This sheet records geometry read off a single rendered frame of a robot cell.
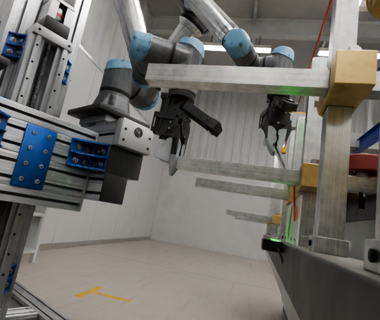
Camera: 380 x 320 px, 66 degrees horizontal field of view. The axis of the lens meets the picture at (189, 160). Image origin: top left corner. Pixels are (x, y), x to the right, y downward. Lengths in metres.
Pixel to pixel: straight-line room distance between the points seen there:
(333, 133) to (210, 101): 8.85
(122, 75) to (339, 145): 0.86
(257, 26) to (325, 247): 6.55
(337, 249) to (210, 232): 8.05
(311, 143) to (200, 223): 7.84
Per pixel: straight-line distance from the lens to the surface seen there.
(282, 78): 0.48
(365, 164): 0.70
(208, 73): 0.49
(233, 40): 0.95
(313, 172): 0.66
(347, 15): 0.60
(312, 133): 0.76
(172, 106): 0.77
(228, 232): 8.44
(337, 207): 0.47
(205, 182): 0.95
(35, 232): 3.70
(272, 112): 0.96
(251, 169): 0.69
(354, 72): 0.46
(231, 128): 8.95
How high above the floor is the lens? 0.71
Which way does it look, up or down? 11 degrees up
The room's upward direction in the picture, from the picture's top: 10 degrees clockwise
